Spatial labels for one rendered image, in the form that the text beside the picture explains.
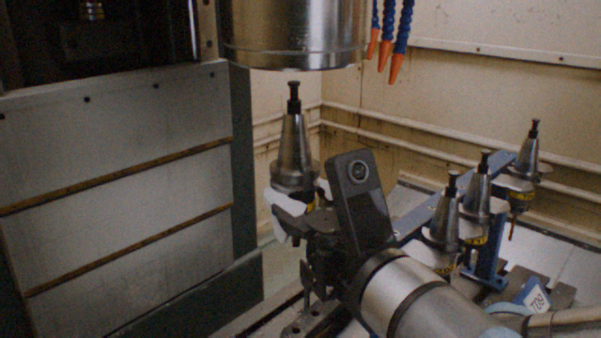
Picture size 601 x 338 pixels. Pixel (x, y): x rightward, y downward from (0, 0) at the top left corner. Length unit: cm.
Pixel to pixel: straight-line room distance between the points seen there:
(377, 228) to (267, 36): 21
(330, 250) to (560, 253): 114
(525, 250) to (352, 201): 114
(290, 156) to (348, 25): 17
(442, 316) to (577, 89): 112
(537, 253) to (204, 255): 95
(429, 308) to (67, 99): 66
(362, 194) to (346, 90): 136
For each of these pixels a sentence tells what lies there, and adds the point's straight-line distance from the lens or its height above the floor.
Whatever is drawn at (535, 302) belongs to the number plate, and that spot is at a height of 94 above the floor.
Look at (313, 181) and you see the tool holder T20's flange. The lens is 56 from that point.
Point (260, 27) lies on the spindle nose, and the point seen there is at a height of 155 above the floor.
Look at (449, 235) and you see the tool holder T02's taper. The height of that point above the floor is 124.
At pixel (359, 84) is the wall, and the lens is 175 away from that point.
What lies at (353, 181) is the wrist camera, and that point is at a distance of 44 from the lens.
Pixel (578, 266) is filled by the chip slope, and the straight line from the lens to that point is 154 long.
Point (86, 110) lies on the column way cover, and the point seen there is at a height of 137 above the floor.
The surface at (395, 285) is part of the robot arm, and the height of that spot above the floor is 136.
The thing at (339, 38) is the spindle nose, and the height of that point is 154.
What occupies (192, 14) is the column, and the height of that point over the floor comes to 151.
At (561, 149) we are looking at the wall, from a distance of 150.
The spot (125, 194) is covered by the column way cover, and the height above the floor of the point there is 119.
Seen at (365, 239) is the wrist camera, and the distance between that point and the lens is 45.
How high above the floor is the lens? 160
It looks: 24 degrees down
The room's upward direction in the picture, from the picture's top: straight up
